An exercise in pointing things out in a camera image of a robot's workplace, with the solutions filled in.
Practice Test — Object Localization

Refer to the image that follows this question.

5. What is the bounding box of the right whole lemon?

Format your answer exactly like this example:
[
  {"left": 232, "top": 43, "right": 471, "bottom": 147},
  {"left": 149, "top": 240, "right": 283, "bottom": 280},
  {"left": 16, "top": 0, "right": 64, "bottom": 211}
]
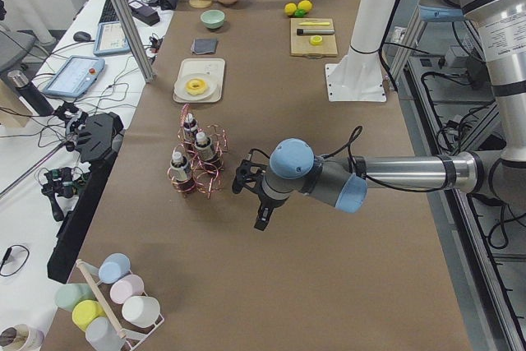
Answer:
[{"left": 297, "top": 0, "right": 313, "bottom": 13}]

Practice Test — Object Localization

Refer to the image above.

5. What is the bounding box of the black keyboard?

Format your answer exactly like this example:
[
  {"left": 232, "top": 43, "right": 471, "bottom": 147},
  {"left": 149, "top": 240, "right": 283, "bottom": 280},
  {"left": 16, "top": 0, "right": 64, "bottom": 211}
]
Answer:
[{"left": 99, "top": 0, "right": 128, "bottom": 23}]

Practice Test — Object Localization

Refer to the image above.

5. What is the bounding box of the white cup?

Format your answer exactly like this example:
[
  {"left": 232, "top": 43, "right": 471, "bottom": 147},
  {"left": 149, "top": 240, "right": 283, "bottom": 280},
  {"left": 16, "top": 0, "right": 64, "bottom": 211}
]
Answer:
[{"left": 122, "top": 296, "right": 160, "bottom": 328}]

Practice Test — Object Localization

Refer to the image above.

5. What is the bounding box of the whole lemon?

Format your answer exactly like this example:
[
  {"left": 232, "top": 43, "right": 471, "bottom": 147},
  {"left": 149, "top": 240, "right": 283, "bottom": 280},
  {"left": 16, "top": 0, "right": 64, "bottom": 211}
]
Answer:
[
  {"left": 284, "top": 2, "right": 298, "bottom": 16},
  {"left": 297, "top": 0, "right": 313, "bottom": 13}
]

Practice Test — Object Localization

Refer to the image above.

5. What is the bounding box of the white round plate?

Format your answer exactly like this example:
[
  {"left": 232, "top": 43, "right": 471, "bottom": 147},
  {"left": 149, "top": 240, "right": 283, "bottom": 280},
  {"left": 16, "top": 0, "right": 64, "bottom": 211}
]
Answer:
[{"left": 174, "top": 73, "right": 219, "bottom": 101}]

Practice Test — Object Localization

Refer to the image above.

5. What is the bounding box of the green lime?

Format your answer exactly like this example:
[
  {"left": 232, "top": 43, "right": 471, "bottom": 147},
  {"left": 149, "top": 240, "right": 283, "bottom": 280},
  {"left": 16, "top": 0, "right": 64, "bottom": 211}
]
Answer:
[{"left": 293, "top": 9, "right": 307, "bottom": 18}]

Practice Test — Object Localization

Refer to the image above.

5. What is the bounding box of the yellow glazed donut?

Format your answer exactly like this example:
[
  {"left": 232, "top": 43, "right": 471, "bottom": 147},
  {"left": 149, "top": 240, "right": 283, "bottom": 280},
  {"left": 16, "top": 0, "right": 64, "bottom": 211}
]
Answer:
[{"left": 185, "top": 78, "right": 208, "bottom": 95}]

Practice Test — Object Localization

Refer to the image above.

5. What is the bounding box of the black computer mouse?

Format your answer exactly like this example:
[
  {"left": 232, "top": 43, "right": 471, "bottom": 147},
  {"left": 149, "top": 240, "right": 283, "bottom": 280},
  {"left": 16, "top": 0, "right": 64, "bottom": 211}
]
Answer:
[{"left": 73, "top": 31, "right": 92, "bottom": 43}]

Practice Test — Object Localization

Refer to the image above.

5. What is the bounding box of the cream serving tray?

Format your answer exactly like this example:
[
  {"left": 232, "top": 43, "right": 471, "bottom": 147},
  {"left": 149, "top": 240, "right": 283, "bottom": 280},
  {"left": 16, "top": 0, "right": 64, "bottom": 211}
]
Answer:
[{"left": 173, "top": 58, "right": 226, "bottom": 104}]

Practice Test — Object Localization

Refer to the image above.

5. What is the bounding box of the copper wire bottle rack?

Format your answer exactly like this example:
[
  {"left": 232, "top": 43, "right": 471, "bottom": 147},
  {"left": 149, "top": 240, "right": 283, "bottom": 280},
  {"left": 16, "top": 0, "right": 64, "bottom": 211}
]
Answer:
[{"left": 167, "top": 104, "right": 228, "bottom": 198}]

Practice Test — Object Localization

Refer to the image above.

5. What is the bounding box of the yellow cup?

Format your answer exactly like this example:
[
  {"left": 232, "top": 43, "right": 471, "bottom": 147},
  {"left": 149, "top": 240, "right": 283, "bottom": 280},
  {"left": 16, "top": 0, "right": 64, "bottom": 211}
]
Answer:
[{"left": 72, "top": 300, "right": 106, "bottom": 331}]

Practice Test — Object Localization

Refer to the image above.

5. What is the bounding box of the steel cylinder tool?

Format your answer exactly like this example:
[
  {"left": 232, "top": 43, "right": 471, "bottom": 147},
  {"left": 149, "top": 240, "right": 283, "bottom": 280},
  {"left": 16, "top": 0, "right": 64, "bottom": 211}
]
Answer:
[{"left": 296, "top": 28, "right": 335, "bottom": 36}]

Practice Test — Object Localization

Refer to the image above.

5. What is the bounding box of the paper cup with utensils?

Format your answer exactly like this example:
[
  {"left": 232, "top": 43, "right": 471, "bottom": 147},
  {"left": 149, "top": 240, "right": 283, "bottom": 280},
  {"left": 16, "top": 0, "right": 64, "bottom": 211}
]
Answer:
[{"left": 1, "top": 324, "right": 44, "bottom": 351}]

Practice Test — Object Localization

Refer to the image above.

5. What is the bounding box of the grey folded cloth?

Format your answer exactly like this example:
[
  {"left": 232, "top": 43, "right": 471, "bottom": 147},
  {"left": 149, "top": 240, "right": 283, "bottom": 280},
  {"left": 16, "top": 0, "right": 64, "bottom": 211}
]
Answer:
[{"left": 191, "top": 39, "right": 218, "bottom": 55}]

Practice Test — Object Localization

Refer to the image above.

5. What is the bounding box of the grey cup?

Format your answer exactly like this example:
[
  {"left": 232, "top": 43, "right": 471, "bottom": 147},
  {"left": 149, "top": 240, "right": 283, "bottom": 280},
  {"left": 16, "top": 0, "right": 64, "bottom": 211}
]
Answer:
[{"left": 85, "top": 316, "right": 125, "bottom": 351}]

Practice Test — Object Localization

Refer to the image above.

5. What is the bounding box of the blue cup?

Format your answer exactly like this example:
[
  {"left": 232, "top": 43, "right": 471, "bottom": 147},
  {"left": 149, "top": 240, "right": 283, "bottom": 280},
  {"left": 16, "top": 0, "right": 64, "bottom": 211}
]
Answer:
[{"left": 99, "top": 252, "right": 131, "bottom": 284}]

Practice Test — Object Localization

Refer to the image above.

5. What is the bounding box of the green bowl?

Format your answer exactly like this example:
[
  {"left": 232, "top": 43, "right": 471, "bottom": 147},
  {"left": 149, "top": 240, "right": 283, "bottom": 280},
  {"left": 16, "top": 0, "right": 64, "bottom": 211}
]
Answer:
[{"left": 200, "top": 10, "right": 225, "bottom": 30}]

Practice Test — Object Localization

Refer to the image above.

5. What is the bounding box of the wooden cutting board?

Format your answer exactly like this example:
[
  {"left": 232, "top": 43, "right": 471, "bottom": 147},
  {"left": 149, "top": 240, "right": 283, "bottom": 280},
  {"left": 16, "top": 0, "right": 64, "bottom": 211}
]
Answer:
[{"left": 290, "top": 18, "right": 338, "bottom": 58}]

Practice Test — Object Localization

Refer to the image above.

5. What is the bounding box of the blue teach pendant near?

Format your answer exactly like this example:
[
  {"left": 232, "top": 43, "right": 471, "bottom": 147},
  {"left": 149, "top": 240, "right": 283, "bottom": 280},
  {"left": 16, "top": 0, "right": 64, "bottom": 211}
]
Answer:
[{"left": 42, "top": 56, "right": 105, "bottom": 99}]

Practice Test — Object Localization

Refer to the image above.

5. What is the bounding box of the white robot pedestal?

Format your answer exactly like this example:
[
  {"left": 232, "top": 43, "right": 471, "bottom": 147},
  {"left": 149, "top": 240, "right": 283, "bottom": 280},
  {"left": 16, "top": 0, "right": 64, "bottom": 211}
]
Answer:
[{"left": 325, "top": 0, "right": 395, "bottom": 102}]

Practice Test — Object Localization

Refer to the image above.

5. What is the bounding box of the blue teach pendant far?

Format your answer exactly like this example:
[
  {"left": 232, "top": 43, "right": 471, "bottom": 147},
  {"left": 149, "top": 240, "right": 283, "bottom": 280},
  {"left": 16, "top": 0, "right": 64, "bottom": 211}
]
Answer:
[{"left": 93, "top": 21, "right": 131, "bottom": 57}]

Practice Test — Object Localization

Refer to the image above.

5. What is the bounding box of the left whole lemon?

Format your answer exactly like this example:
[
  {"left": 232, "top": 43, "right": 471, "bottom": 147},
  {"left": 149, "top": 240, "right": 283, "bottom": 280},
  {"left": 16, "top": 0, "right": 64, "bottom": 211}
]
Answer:
[{"left": 284, "top": 2, "right": 298, "bottom": 16}]

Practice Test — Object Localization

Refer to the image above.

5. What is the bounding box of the pink cup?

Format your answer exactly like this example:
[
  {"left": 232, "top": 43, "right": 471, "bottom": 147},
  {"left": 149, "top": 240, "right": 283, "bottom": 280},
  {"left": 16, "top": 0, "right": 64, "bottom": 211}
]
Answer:
[{"left": 109, "top": 274, "right": 145, "bottom": 304}]

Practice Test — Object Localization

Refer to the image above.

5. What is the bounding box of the tea bottle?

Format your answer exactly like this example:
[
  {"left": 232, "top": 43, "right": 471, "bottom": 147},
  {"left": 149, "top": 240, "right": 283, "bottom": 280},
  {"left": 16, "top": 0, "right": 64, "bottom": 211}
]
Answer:
[
  {"left": 182, "top": 113, "right": 199, "bottom": 142},
  {"left": 169, "top": 150, "right": 195, "bottom": 193},
  {"left": 194, "top": 132, "right": 216, "bottom": 162}
]

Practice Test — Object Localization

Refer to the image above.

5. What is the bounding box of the blue teach pendant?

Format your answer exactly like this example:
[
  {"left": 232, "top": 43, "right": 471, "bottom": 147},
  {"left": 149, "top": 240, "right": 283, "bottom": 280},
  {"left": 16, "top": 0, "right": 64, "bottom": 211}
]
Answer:
[
  {"left": 93, "top": 21, "right": 131, "bottom": 57},
  {"left": 42, "top": 56, "right": 105, "bottom": 99}
]

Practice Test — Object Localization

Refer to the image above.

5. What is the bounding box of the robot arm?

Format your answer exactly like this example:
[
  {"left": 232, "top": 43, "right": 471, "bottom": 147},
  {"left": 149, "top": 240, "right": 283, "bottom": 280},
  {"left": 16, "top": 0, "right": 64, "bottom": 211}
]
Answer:
[{"left": 255, "top": 0, "right": 525, "bottom": 230}]

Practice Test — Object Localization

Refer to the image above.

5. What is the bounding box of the black thermos bottle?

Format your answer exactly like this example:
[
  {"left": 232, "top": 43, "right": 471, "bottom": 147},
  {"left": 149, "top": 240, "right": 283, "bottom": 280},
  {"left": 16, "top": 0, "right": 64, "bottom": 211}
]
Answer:
[{"left": 7, "top": 70, "right": 54, "bottom": 117}]

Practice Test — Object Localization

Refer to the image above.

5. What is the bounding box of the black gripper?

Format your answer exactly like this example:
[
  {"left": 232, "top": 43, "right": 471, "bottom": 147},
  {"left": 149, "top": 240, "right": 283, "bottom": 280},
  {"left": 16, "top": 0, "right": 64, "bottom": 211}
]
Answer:
[{"left": 254, "top": 166, "right": 290, "bottom": 231}]

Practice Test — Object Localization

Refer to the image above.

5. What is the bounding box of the white wire cup rack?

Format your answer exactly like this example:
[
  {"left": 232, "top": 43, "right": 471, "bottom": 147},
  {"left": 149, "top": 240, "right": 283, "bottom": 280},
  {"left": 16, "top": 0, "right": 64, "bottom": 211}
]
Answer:
[{"left": 75, "top": 259, "right": 165, "bottom": 350}]

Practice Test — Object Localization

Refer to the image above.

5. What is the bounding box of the yellow plastic knife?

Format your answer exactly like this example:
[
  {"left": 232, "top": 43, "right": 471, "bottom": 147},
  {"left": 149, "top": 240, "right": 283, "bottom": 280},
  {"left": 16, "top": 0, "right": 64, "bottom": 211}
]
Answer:
[{"left": 298, "top": 21, "right": 331, "bottom": 26}]

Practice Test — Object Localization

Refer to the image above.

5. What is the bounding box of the half lemon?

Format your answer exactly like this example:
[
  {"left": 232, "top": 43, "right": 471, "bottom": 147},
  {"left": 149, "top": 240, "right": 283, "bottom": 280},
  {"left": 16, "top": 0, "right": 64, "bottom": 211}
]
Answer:
[{"left": 309, "top": 35, "right": 323, "bottom": 46}]

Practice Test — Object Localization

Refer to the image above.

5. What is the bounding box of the green cup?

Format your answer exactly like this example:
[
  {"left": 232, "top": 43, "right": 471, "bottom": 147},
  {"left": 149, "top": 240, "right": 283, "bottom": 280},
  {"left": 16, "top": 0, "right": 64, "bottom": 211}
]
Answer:
[{"left": 54, "top": 283, "right": 95, "bottom": 312}]

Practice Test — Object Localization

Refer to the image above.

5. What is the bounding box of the aluminium frame post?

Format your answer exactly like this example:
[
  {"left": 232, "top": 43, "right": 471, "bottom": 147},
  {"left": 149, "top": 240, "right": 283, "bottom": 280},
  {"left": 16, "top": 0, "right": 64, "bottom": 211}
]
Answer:
[{"left": 111, "top": 0, "right": 155, "bottom": 83}]

